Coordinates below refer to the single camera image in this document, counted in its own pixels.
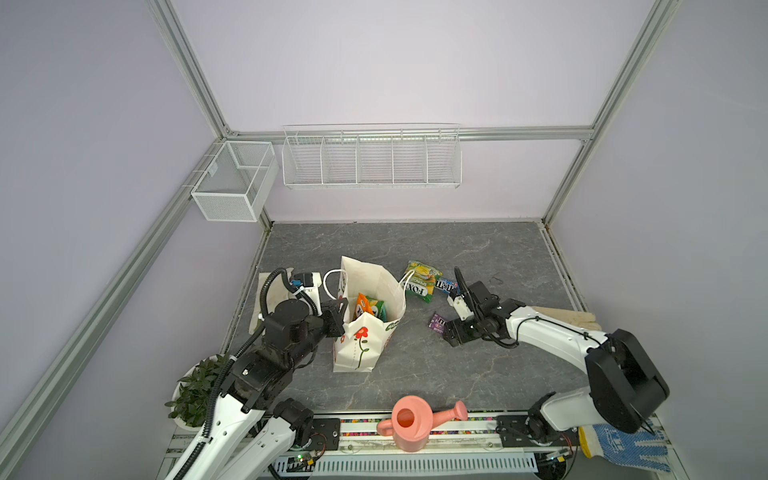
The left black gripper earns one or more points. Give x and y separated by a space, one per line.
334 315

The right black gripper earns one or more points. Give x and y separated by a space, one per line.
454 327

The brown M&M's packet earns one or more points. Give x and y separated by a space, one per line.
437 323

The green Fox's spring tea bag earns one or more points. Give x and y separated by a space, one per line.
377 308

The white paper gift bag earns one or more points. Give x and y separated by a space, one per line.
364 335

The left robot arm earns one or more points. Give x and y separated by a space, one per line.
247 427

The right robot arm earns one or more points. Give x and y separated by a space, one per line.
624 386

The green Fox's candy bag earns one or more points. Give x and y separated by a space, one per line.
421 280

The blue M&M's packet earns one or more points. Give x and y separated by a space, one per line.
447 286

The beige work glove right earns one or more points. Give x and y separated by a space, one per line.
584 320

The small potted plant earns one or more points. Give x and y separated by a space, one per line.
189 401

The pink watering can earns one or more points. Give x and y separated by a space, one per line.
412 420

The white mesh box basket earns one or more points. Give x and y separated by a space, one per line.
236 183

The white blue dotted glove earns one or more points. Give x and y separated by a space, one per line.
641 450

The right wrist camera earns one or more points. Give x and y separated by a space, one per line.
457 302

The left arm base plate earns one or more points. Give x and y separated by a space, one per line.
324 435

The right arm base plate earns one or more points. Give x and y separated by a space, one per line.
517 430

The white vented rail cover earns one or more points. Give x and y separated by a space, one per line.
401 465

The white wire shelf basket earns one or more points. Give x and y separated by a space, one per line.
418 155

